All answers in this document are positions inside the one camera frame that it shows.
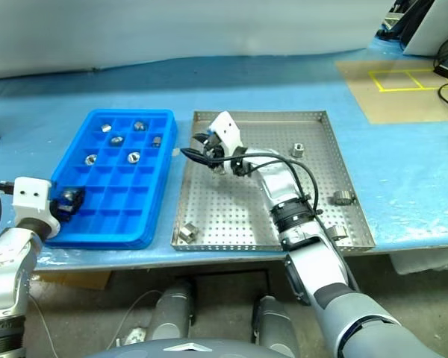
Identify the clear plastic film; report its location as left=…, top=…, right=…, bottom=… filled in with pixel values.
left=390, top=249, right=448, bottom=277

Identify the grey left robot leg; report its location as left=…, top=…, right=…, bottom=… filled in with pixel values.
left=149, top=281, right=195, bottom=342

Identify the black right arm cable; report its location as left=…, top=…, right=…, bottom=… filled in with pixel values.
left=223, top=155, right=361, bottom=294

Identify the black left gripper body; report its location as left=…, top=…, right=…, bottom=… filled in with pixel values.
left=50, top=200, right=76, bottom=224

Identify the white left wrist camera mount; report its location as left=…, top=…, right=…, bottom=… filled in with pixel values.
left=11, top=177, right=62, bottom=239

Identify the brown cardboard piece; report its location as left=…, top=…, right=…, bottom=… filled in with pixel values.
left=33, top=271, right=113, bottom=292

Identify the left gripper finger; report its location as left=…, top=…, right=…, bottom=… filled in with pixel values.
left=52, top=182, right=85, bottom=195
left=71, top=189, right=87, bottom=216

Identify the white speckled foot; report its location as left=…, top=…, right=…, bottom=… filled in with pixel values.
left=119, top=327, right=150, bottom=346

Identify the blue foam table sheet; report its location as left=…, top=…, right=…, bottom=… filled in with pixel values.
left=0, top=37, right=448, bottom=270

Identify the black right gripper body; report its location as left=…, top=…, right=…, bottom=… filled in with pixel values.
left=203, top=132, right=231, bottom=169

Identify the perforated steel tray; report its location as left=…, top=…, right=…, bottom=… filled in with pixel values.
left=170, top=110, right=377, bottom=253

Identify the grey robot leg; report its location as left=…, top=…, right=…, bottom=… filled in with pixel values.
left=252, top=294, right=299, bottom=357
left=149, top=281, right=195, bottom=342

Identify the grey robot torso shell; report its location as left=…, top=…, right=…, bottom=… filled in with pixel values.
left=81, top=337, right=296, bottom=358

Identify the brown cardboard mat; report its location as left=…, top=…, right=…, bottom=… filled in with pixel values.
left=335, top=59, right=448, bottom=125

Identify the grey right robot leg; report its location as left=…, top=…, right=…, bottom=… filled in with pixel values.
left=252, top=294, right=299, bottom=357

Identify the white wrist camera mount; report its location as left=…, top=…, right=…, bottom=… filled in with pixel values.
left=208, top=110, right=243, bottom=157
left=11, top=177, right=62, bottom=239

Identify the blue plastic compartment tray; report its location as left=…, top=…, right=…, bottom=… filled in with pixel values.
left=44, top=108, right=178, bottom=250

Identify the black equipment stand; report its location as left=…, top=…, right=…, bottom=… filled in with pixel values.
left=375, top=0, right=434, bottom=42

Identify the white board panel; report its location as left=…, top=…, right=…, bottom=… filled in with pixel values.
left=402, top=0, right=448, bottom=57

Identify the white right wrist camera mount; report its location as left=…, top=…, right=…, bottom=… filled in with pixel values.
left=208, top=110, right=243, bottom=157

